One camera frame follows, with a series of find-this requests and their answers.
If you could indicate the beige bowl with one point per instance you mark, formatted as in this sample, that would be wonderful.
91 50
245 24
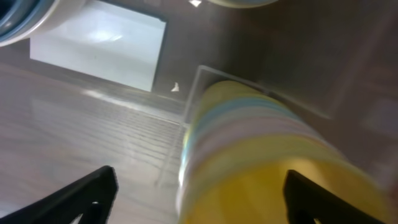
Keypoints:
61 11

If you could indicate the grey bowl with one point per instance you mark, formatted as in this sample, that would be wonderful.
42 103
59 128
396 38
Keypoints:
242 4

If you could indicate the clear plastic storage bin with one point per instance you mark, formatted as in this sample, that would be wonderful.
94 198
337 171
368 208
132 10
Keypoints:
334 63

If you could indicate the pink cup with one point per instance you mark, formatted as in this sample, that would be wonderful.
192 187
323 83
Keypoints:
226 131

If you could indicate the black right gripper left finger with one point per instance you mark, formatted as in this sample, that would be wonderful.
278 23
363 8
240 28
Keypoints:
90 198

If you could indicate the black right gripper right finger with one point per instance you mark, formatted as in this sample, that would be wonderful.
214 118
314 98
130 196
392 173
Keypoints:
308 202

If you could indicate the white cup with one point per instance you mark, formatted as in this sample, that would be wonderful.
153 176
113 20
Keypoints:
216 128

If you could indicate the yellow cup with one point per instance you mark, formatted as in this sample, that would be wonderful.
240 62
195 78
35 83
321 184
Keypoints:
241 180
221 92

